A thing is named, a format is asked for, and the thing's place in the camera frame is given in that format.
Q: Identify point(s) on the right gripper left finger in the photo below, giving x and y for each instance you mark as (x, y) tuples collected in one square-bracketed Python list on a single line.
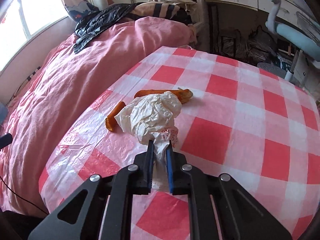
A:
[(101, 207)]

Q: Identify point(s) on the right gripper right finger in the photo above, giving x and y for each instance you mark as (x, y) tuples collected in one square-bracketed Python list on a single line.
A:
[(219, 207)]

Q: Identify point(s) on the short orange sausage wrapper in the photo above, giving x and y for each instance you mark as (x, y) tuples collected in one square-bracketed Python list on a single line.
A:
[(110, 121)]

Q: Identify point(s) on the white paper bag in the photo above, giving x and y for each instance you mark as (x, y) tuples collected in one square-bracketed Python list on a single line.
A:
[(152, 117)]

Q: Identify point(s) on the pink duvet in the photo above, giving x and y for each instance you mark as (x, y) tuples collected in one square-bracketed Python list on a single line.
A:
[(61, 90)]

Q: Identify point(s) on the red white checkered tablecloth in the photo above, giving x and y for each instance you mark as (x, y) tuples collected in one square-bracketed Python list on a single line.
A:
[(241, 120)]

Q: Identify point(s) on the window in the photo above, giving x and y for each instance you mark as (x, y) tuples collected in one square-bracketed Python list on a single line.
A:
[(23, 20)]

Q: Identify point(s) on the black puffer jacket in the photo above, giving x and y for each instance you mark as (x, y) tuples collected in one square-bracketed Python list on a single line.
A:
[(95, 23)]

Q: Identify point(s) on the grey blue desk chair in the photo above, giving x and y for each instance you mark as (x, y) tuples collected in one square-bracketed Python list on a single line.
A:
[(301, 41)]

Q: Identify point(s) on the striped beige pillow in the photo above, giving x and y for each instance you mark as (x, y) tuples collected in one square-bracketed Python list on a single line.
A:
[(160, 10)]

